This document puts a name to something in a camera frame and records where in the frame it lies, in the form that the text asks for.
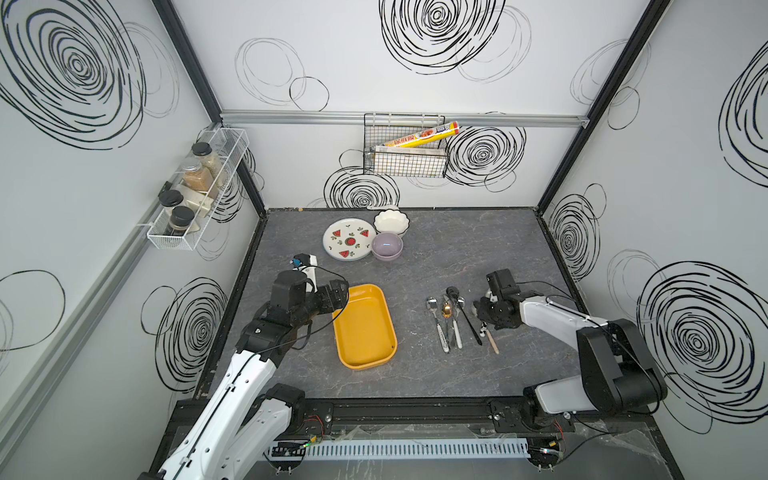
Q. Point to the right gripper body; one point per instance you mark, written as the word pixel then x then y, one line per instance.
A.
pixel 487 309

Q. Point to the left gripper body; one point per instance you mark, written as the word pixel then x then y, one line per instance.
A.
pixel 325 304

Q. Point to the wooden handle spoon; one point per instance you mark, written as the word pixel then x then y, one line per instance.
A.
pixel 486 333

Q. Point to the black long spoon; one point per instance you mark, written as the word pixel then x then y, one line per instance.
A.
pixel 454 294

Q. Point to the silver spoon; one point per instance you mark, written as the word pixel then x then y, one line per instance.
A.
pixel 432 306

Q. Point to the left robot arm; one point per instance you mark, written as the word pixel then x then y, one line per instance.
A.
pixel 246 413

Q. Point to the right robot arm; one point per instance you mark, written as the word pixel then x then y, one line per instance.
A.
pixel 617 373

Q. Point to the yellow storage box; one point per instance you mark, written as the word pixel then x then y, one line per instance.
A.
pixel 364 332

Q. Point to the yellow foil roll box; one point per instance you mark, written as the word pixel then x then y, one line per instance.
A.
pixel 427 136

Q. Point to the watermelon pattern plate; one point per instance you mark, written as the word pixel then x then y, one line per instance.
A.
pixel 348 239

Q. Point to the purple bowl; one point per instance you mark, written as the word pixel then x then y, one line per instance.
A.
pixel 387 246

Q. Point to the white scalloped bowl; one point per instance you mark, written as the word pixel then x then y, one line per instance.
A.
pixel 392 221

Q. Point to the front black lid jar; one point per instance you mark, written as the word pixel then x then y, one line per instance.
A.
pixel 181 218

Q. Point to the brown spice jar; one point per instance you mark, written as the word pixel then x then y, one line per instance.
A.
pixel 196 176

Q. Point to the spice jar black lid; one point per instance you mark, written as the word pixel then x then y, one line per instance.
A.
pixel 204 152

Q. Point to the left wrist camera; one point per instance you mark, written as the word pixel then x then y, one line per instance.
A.
pixel 307 264

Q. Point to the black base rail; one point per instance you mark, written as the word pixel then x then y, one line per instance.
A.
pixel 502 414

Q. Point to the black wire basket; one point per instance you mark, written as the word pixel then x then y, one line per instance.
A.
pixel 425 161

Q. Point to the white cable duct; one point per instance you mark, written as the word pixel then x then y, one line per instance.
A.
pixel 408 449

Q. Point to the clear wall shelf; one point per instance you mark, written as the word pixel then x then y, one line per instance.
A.
pixel 200 205

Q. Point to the aluminium wall rail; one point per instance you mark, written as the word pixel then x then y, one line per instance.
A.
pixel 285 117

